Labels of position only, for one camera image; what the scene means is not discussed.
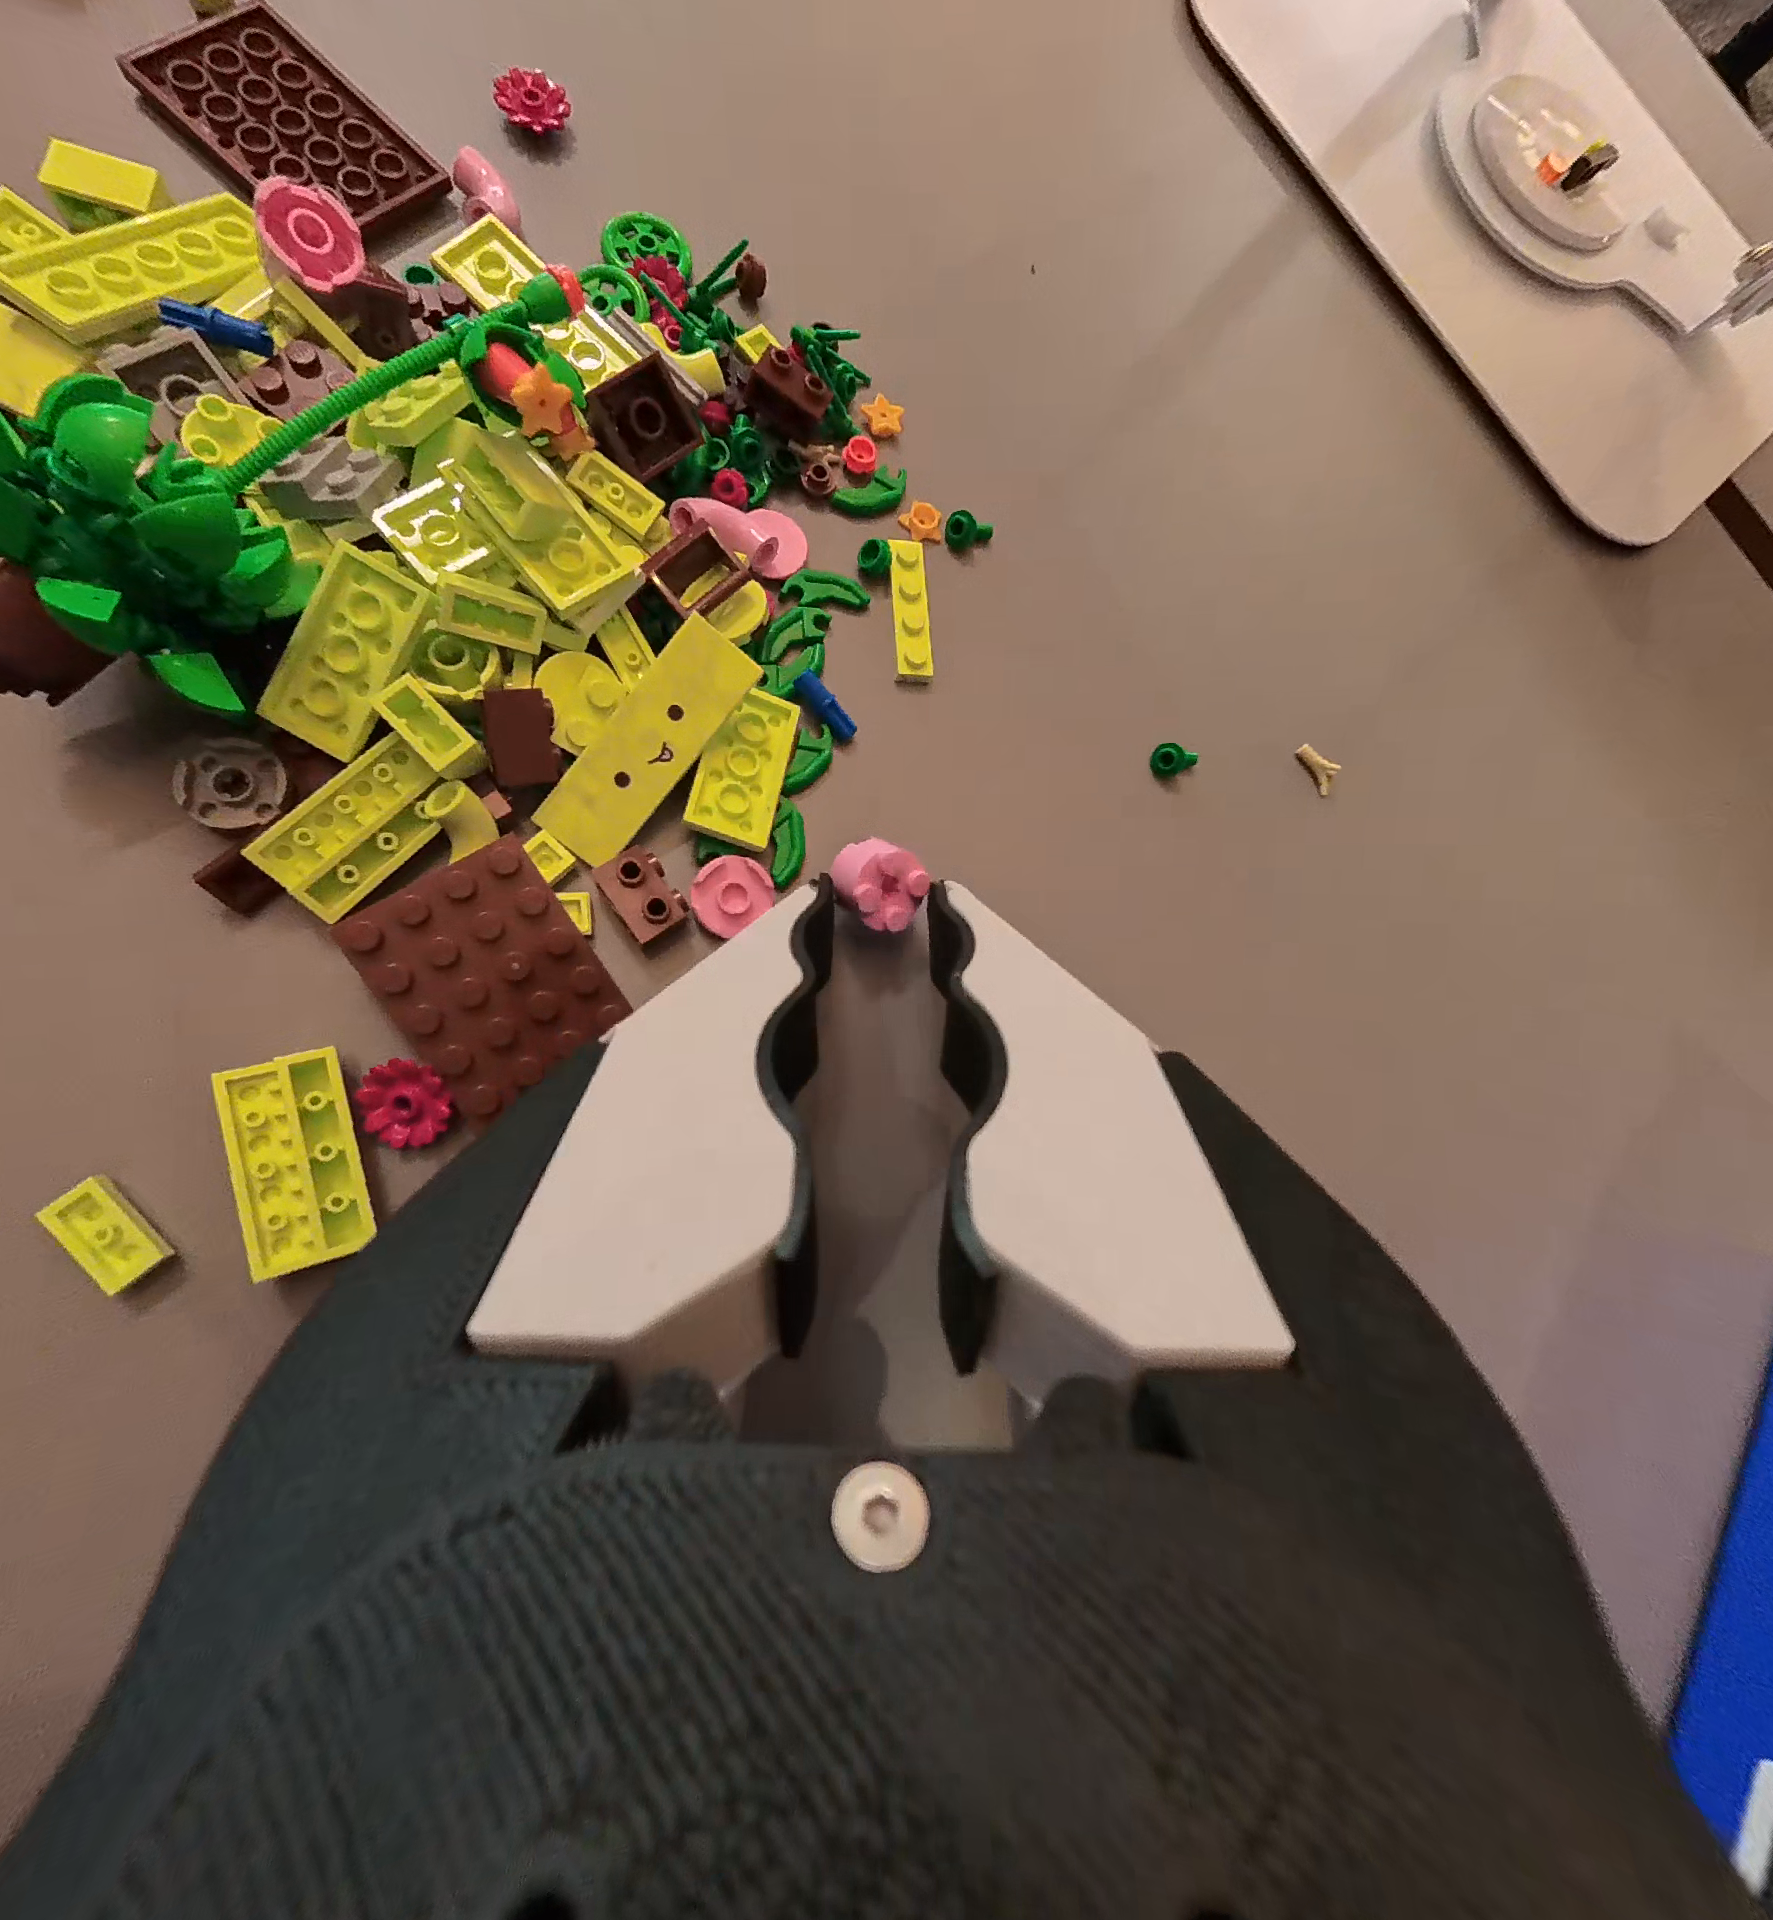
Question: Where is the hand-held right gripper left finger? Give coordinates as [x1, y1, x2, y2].
[466, 879, 842, 1365]

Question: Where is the green toy plant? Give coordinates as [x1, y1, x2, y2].
[0, 271, 589, 723]

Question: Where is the short lime brick plate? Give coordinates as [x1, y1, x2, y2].
[34, 1172, 178, 1301]

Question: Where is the square brown brick plate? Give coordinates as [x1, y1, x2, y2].
[329, 833, 636, 1130]

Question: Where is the pile of toy bricks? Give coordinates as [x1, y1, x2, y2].
[0, 134, 1001, 963]

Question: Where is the white monitor stand base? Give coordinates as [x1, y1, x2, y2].
[1189, 0, 1773, 546]

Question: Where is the narrow lime brick plate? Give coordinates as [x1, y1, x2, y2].
[887, 536, 937, 688]

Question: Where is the pink round toy brick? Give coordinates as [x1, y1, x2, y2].
[829, 834, 933, 937]

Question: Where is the wide lime brick plate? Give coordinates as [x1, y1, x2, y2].
[208, 1044, 379, 1286]

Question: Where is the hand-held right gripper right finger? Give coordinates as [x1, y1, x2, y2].
[929, 879, 1298, 1381]

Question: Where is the long brown brick plate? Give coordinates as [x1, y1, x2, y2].
[116, 0, 455, 243]

